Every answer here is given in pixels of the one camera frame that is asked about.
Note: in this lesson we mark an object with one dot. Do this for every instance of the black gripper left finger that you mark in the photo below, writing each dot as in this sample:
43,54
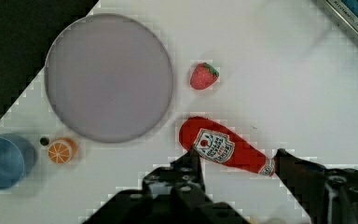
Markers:
169,195

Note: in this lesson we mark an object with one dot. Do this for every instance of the black table hole plug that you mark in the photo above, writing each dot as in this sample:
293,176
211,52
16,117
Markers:
44,141

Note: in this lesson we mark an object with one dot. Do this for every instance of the blue cup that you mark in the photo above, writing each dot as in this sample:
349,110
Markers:
17,159

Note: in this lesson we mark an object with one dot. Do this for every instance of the orange slice toy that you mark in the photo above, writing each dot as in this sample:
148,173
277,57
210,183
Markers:
62,150

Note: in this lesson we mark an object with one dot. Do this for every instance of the red plush strawberry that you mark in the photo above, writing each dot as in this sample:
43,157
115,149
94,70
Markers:
203,76

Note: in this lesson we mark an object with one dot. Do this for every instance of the red plush ketchup bottle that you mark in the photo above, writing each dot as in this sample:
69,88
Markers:
215,142

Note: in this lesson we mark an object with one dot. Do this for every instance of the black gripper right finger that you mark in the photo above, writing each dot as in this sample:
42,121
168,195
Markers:
329,196

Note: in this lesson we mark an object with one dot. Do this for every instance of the grey round plate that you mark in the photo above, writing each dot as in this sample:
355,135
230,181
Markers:
108,78

